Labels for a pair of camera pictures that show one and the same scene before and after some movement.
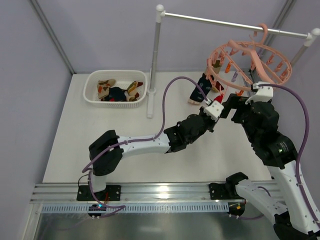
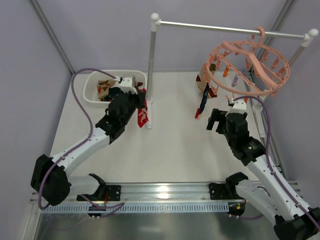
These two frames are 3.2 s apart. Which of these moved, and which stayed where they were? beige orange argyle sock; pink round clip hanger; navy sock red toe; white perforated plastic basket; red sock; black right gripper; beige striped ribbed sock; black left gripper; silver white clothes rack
Moved: beige striped ribbed sock; navy sock red toe; silver white clothes rack; red sock; black right gripper; black left gripper
Stayed: pink round clip hanger; white perforated plastic basket; beige orange argyle sock
